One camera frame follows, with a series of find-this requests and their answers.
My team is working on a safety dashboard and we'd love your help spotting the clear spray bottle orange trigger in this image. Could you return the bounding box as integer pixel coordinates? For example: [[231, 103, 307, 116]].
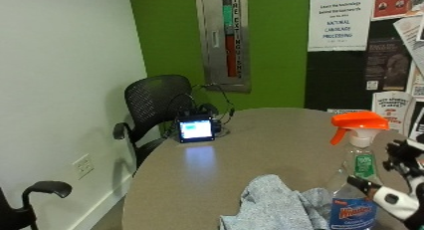
[[324, 111, 391, 230]]

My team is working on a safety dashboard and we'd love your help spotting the white flyer red text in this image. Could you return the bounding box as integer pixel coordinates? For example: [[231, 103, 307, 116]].
[[371, 91, 417, 135]]

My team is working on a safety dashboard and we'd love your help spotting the white paper with code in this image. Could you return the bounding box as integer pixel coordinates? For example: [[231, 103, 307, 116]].
[[408, 61, 424, 99]]

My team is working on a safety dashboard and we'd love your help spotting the grey cloth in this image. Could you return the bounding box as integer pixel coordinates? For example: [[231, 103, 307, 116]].
[[218, 173, 336, 230]]

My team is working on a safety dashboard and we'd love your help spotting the dark poster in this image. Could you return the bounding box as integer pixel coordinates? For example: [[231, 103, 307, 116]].
[[364, 36, 413, 92]]

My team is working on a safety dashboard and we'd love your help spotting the black notice board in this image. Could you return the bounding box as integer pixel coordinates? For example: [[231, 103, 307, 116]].
[[303, 0, 424, 134]]

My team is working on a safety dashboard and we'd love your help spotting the white tilted paper sheet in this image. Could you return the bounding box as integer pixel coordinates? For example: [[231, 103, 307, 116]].
[[392, 13, 424, 79]]

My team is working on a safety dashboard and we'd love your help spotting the white poster blue text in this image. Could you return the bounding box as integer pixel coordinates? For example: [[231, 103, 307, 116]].
[[306, 0, 376, 53]]

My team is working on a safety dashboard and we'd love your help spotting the red poster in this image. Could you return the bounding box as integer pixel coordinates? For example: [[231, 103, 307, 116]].
[[371, 0, 415, 21]]

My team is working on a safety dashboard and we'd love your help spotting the small black screen device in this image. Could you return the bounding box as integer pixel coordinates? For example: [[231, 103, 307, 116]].
[[177, 113, 222, 144]]

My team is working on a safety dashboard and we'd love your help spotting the red fire extinguisher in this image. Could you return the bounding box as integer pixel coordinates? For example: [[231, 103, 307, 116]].
[[221, 0, 238, 79]]

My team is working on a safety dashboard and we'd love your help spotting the steel fire extinguisher cabinet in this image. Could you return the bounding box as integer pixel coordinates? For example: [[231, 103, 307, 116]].
[[194, 0, 253, 94]]

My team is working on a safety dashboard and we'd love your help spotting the black mesh office chair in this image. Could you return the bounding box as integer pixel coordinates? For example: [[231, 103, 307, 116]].
[[112, 74, 219, 168]]

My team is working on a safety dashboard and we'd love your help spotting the black chair with armrest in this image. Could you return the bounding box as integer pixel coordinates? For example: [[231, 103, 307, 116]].
[[0, 180, 73, 230]]

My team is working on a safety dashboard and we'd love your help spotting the black cable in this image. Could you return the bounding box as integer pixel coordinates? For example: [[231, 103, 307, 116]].
[[190, 82, 237, 126]]

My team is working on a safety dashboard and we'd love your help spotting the white wall outlet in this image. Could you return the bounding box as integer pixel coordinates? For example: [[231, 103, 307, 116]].
[[72, 152, 96, 181]]

